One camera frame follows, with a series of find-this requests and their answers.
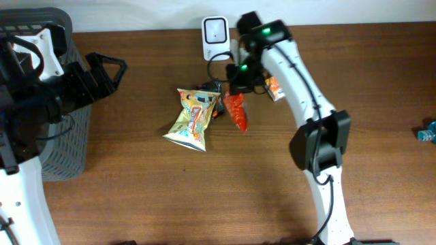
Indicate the small orange tissue box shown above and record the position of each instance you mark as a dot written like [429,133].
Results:
[274,89]

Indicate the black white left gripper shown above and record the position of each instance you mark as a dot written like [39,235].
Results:
[86,84]

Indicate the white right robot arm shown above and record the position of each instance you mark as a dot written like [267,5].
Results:
[318,145]

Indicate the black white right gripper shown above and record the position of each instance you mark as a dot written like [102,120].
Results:
[240,88]

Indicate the dark grey plastic basket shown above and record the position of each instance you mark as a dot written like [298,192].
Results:
[65,157]

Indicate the white barcode scanner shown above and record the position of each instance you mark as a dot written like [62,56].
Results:
[215,36]

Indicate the blue mouthwash bottle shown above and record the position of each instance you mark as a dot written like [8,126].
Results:
[427,135]

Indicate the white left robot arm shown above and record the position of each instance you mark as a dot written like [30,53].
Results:
[25,217]

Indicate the beige chips bag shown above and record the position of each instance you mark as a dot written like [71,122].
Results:
[188,130]

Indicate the orange red snack bag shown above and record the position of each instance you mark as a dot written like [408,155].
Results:
[235,107]

